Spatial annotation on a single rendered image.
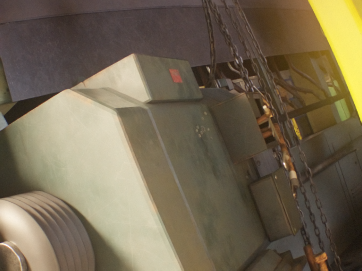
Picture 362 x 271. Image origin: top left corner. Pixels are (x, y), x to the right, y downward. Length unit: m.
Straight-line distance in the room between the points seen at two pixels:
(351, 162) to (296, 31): 0.79
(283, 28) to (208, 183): 1.95
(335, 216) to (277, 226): 1.39
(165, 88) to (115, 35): 0.96
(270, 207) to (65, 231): 0.52
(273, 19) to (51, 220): 2.19
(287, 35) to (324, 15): 1.75
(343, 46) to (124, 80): 0.45
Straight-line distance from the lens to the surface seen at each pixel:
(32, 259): 0.76
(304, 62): 3.20
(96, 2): 1.93
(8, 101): 1.59
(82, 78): 1.16
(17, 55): 1.62
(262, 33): 2.63
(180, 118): 0.96
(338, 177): 2.65
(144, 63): 0.92
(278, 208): 1.14
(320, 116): 3.20
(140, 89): 0.90
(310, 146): 2.48
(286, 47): 2.76
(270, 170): 1.35
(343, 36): 1.07
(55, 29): 1.74
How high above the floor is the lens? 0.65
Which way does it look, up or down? 5 degrees up
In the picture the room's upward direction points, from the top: 22 degrees counter-clockwise
